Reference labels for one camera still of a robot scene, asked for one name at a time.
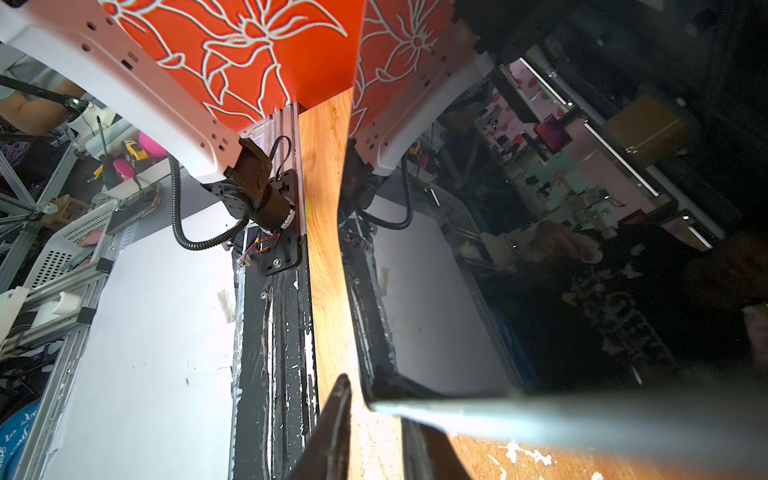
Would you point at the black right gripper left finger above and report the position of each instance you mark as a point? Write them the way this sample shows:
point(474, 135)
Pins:
point(326, 456)

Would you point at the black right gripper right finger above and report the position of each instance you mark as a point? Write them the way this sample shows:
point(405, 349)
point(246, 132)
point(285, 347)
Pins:
point(428, 454)

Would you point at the phone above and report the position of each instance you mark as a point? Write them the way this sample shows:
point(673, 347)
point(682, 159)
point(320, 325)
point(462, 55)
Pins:
point(553, 224)

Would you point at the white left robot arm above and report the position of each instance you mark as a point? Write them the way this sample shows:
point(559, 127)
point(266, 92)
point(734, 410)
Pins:
point(79, 40)

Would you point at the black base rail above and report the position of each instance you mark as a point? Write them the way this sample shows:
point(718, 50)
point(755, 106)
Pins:
point(274, 386)

